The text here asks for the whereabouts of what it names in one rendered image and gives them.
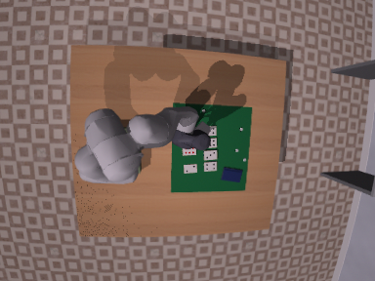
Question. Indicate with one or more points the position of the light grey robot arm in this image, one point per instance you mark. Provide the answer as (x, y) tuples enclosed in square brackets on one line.
[(117, 158)]

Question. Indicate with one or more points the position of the green felt card table mat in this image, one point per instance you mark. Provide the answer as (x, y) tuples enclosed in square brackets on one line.
[(228, 121)]

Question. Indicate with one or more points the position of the dark blue card stack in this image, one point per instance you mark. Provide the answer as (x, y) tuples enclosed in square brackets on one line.
[(230, 174)]

